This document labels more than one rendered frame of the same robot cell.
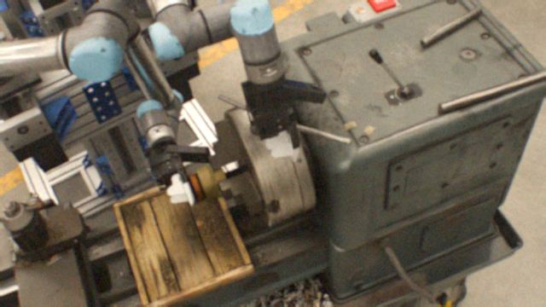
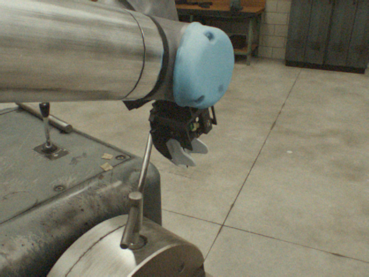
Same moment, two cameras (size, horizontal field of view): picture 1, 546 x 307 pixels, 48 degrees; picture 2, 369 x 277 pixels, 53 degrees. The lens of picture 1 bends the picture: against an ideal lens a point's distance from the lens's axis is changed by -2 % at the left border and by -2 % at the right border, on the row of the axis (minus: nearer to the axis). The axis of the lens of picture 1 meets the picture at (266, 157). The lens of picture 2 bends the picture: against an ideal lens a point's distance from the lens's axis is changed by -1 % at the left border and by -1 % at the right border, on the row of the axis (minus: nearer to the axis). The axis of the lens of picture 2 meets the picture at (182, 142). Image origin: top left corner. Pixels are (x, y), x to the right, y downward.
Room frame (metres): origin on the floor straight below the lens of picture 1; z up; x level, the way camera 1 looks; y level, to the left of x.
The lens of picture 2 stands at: (1.16, 0.43, 1.64)
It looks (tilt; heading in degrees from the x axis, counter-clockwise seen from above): 27 degrees down; 234
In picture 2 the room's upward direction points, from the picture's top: straight up
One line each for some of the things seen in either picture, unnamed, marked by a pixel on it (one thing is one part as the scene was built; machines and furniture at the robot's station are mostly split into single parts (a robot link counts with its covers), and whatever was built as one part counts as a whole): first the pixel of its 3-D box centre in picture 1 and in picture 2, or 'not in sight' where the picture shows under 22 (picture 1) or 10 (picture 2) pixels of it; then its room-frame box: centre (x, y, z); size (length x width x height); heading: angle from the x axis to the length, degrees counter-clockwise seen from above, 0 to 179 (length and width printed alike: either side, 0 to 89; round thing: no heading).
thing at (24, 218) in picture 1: (15, 214); not in sight; (0.89, 0.63, 1.13); 0.08 x 0.08 x 0.03
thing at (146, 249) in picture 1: (181, 237); not in sight; (0.90, 0.27, 0.89); 0.36 x 0.30 x 0.04; 14
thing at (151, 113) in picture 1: (153, 121); not in sight; (1.17, 0.29, 1.08); 0.11 x 0.08 x 0.09; 14
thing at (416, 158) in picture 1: (398, 108); (10, 231); (1.08, -0.38, 1.06); 0.59 x 0.48 x 0.39; 104
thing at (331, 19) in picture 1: (325, 28); not in sight; (1.25, -0.21, 1.24); 0.09 x 0.08 x 0.03; 104
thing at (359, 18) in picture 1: (374, 14); not in sight; (1.29, -0.35, 1.23); 0.13 x 0.08 x 0.05; 104
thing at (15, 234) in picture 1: (28, 228); not in sight; (0.88, 0.63, 1.07); 0.07 x 0.07 x 0.10; 14
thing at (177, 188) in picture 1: (178, 190); not in sight; (0.91, 0.23, 1.09); 0.09 x 0.06 x 0.03; 14
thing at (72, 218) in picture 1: (47, 238); not in sight; (0.89, 0.61, 0.99); 0.20 x 0.10 x 0.05; 104
